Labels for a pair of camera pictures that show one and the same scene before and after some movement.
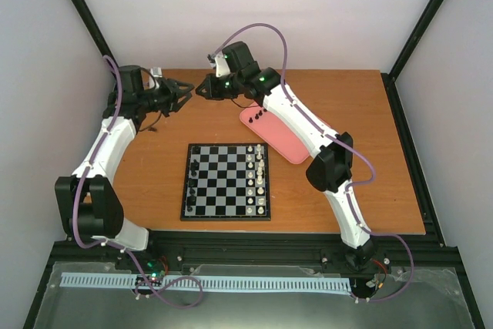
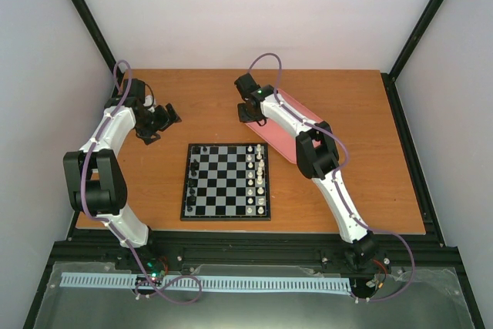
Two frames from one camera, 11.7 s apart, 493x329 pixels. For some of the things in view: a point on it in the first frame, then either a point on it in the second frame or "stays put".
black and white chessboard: (226, 182) stays put
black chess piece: (191, 200) stays put
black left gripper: (172, 91) to (145, 135)
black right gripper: (208, 83) to (243, 117)
